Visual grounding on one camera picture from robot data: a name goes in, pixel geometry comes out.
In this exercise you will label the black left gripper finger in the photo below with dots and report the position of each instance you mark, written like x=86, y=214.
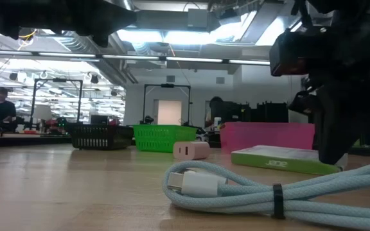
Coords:
x=104, y=16

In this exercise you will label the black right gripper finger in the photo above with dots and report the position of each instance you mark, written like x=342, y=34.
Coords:
x=342, y=128

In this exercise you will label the green white Acer box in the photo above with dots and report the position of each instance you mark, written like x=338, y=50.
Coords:
x=268, y=157

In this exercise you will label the white charger plug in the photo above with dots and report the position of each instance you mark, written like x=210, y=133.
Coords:
x=198, y=150

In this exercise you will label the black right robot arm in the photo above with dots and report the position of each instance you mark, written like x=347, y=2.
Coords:
x=348, y=8

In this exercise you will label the pink plastic bin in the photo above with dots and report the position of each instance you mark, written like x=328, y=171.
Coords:
x=268, y=134

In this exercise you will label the black overhead light bar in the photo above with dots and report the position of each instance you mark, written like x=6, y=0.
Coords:
x=133, y=57

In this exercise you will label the black equipment rack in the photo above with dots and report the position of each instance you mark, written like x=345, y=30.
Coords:
x=262, y=112

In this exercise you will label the grey ceiling box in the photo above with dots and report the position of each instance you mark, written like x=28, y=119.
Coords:
x=198, y=18

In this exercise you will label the person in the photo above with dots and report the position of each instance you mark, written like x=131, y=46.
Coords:
x=215, y=106
x=2, y=112

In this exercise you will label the small black monitor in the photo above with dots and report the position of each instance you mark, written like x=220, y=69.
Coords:
x=99, y=119

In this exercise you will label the black plastic basket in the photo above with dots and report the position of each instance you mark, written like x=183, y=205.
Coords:
x=101, y=138

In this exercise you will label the long background table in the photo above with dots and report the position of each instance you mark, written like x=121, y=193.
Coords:
x=27, y=138

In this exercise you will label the green plastic basket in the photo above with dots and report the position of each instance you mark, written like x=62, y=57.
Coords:
x=159, y=138

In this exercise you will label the black overhead camera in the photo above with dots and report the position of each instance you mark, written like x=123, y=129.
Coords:
x=27, y=34

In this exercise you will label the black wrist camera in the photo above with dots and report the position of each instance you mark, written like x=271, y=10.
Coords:
x=294, y=51

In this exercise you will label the black gantry frame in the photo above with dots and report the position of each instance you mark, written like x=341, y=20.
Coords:
x=56, y=80
x=167, y=85

